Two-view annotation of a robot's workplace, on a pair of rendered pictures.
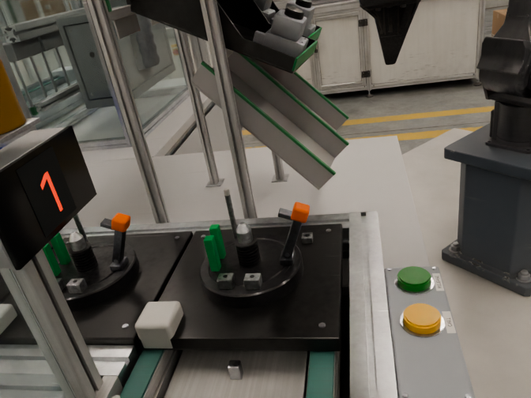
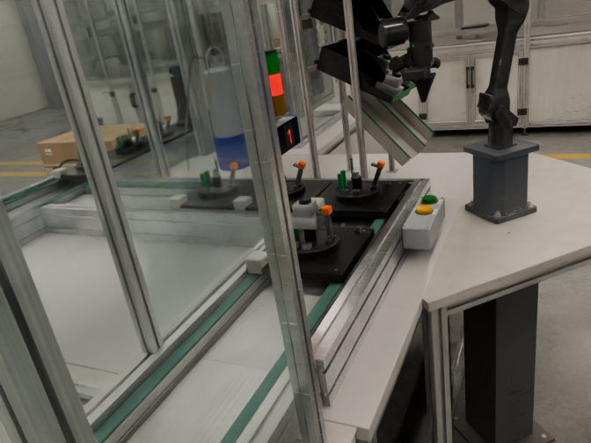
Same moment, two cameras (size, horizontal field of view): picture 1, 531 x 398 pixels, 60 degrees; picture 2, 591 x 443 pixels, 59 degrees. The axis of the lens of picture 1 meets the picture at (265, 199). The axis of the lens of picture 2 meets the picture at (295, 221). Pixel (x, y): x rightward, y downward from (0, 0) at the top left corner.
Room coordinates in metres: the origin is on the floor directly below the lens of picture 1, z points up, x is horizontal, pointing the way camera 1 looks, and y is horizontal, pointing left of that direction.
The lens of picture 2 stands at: (-0.92, -0.13, 1.52)
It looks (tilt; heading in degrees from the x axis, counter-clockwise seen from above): 23 degrees down; 14
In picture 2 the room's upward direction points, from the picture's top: 9 degrees counter-clockwise
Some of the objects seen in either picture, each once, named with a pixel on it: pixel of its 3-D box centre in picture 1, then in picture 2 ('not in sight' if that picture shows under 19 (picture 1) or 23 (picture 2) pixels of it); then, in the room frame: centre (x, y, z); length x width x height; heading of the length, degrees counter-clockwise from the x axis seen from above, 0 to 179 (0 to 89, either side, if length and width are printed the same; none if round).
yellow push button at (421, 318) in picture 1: (421, 321); (424, 210); (0.38, -0.15, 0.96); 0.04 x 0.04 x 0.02
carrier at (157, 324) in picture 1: (246, 248); (356, 181); (0.51, 0.04, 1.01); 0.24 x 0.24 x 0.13; 76
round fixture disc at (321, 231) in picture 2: not in sight; (310, 243); (0.18, 0.12, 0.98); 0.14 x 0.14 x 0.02
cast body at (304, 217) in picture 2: not in sight; (302, 212); (0.19, 0.13, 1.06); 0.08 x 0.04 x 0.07; 76
